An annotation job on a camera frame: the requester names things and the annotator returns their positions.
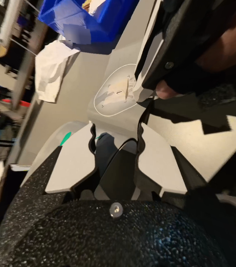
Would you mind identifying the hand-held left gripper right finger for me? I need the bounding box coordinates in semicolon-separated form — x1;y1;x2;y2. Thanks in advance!
135;122;189;198

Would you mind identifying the green toy brick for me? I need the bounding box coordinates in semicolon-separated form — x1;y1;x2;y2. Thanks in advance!
60;132;72;146

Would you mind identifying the person's right hand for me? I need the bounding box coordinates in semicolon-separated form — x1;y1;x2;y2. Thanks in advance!
156;11;236;100

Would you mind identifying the white post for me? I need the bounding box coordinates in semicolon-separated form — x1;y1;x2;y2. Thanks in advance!
0;0;21;43

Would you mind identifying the white crumpled paper sheet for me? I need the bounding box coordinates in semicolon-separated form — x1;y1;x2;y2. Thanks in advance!
35;40;81;103

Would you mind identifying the blue plastic bin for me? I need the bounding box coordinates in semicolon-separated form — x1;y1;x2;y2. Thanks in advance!
38;0;140;55

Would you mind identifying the red bar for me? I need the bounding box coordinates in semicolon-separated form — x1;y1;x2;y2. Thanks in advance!
2;99;30;107

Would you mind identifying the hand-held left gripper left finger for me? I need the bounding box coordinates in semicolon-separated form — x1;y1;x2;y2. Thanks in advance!
44;123;99;194

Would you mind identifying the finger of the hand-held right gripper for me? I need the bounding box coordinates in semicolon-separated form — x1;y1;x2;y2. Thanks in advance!
134;39;165;103
137;0;167;67

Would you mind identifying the white paper packet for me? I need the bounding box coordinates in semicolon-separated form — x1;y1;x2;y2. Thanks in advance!
88;0;107;14

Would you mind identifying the clear plastic bag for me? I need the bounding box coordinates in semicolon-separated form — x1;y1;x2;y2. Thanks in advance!
32;121;95;167

